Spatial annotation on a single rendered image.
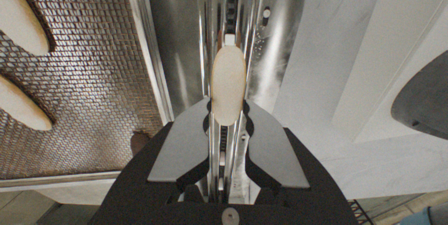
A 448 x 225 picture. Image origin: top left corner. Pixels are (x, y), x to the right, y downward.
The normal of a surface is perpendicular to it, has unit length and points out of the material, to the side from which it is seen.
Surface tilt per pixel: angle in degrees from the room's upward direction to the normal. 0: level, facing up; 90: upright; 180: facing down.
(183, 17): 0
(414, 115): 71
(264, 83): 0
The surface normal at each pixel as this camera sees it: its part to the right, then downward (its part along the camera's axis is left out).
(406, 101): -0.97, 0.22
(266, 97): -0.02, 0.50
